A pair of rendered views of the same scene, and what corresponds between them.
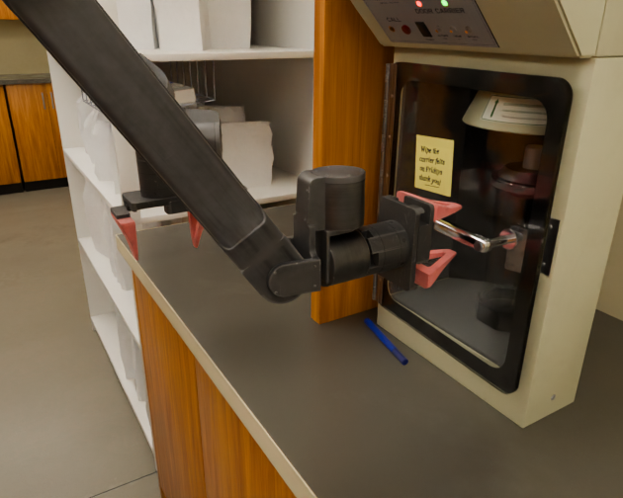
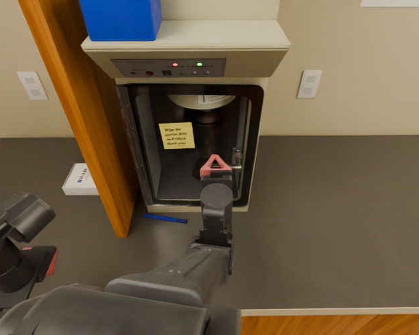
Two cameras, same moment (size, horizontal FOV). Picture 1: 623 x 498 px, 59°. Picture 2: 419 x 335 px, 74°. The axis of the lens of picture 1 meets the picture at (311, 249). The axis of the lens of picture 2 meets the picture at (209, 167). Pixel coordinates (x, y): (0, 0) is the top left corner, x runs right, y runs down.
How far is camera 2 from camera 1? 53 cm
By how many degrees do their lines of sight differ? 53
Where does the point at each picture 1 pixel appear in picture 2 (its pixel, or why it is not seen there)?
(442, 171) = (185, 137)
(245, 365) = not seen: hidden behind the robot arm
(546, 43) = (256, 74)
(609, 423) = (259, 185)
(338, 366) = (167, 249)
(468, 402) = not seen: hidden behind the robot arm
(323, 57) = (76, 104)
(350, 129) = (100, 134)
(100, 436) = not seen: outside the picture
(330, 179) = (227, 205)
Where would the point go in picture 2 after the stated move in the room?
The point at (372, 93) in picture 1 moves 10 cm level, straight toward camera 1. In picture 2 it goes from (98, 104) to (129, 119)
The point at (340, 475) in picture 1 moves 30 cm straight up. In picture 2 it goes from (236, 292) to (247, 224)
